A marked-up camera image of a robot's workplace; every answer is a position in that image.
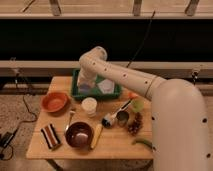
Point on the yellow corn cob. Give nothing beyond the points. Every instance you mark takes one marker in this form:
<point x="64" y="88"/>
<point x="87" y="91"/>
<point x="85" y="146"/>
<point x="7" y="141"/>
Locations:
<point x="96" y="136"/>

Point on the grey sponge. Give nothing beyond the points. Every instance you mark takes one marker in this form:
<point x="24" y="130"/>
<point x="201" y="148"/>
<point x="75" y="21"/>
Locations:
<point x="85" y="89"/>

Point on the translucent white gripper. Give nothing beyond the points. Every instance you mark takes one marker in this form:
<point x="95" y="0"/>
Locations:
<point x="85" y="80"/>

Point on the black power adapter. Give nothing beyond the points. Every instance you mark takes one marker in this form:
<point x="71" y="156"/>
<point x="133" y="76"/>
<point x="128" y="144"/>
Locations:
<point x="5" y="140"/>

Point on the bunch of dark grapes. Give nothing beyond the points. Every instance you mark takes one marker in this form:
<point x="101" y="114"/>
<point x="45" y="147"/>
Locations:
<point x="136" y="125"/>

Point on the orange plastic bowl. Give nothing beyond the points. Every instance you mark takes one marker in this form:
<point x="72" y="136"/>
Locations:
<point x="54" y="101"/>

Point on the white paper cup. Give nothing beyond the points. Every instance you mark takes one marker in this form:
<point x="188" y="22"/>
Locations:
<point x="89" y="105"/>

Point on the green plastic tray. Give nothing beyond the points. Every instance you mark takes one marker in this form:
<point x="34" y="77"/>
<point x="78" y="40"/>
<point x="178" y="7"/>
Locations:
<point x="94" y="92"/>

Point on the dark red bowl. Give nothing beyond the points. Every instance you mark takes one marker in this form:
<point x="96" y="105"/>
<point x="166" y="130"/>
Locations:
<point x="79" y="135"/>

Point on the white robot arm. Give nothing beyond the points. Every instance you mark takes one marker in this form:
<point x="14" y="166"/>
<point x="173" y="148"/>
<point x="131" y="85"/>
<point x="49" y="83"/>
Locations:
<point x="180" y="134"/>

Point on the small metal cup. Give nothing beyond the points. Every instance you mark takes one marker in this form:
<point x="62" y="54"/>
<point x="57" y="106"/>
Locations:
<point x="122" y="118"/>

